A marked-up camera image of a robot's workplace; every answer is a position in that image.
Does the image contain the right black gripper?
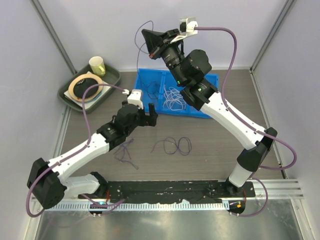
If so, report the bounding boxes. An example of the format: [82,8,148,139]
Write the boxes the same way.
[141,30,187,87]

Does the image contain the white wire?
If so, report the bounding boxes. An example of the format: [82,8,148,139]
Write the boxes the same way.
[162,83,187,111]

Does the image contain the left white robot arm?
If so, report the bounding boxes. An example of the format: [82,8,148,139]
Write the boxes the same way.
[27,101,158,210]

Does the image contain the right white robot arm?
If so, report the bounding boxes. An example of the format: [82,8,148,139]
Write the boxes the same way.
[141,29,278,198]

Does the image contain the blue three-compartment bin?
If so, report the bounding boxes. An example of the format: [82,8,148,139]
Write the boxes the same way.
[134,68,209,119]

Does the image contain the dark green tray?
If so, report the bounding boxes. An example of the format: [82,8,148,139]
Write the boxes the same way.
[57,64,121,114]

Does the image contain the yellow-green mug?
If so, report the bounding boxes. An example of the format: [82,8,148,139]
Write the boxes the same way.
[88,56,106,77]

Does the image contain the white paper pad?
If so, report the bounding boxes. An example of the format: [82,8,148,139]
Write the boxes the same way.
[58,85,112,113]

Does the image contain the black round disc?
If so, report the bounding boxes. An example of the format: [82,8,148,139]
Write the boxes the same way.
[73,78,99,99]

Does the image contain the tan tape roll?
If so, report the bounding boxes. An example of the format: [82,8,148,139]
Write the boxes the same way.
[68,73,103,103]

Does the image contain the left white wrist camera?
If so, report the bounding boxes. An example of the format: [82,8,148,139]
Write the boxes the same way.
[122,89,144,110]

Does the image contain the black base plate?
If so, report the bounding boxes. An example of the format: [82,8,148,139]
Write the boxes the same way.
[87,180,256,204]

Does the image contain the slotted cable duct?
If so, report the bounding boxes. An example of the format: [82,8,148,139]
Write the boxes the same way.
[48,200,230,212]

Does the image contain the left corner aluminium post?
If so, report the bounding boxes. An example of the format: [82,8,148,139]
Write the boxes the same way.
[30,0,77,74]

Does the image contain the corner aluminium post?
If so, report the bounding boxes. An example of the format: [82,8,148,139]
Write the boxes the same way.
[30,0,77,74]
[249,0,297,73]

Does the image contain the right corner aluminium post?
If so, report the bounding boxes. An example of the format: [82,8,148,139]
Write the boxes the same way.
[249,0,297,73]

